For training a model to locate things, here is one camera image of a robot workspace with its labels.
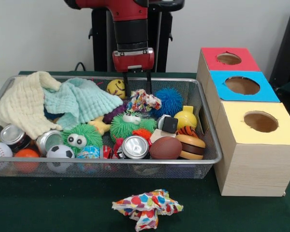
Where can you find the cream knitted cloth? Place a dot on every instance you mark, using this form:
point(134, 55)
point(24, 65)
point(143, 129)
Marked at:
point(21, 104)

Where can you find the small green spiky ball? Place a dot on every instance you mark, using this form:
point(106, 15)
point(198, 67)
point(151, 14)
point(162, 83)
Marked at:
point(120, 128)

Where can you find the black and white soccer ball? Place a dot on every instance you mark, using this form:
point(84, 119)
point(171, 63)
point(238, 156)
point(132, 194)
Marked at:
point(60, 152)

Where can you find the shallow clear mesh bin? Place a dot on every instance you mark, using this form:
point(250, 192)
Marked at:
point(188, 172)

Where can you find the black upright panel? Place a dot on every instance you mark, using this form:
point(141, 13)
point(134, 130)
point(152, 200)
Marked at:
point(287, 48)

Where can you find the wooden burger toy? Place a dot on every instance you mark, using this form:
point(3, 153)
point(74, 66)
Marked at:
point(191, 147)

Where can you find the brown toy football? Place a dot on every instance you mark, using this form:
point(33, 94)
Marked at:
point(165, 148)

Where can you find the wooden box with three holes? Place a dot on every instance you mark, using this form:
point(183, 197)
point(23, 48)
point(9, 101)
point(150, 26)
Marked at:
point(256, 164)

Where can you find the green spiky ball with eyes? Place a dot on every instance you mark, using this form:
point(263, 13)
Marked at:
point(87, 134)

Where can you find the polka dot cloth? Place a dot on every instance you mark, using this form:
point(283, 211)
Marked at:
point(147, 203)
point(145, 100)

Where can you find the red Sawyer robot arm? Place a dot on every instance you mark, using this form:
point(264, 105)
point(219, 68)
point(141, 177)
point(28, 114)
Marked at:
point(130, 19)

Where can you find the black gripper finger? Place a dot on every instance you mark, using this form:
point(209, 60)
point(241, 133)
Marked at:
point(126, 84)
point(149, 82)

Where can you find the yellow smiley ball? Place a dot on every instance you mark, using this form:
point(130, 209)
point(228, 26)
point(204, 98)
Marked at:
point(116, 85)

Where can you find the teal knitted cloth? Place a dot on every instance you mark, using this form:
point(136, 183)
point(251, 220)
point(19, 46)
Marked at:
point(87, 101)

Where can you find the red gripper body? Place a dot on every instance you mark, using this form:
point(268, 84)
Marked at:
point(133, 62)

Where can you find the small blue spiky ball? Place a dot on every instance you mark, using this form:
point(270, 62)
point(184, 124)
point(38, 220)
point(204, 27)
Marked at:
point(170, 99)

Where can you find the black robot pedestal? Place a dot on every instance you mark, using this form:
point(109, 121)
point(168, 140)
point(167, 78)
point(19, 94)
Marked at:
point(165, 48)

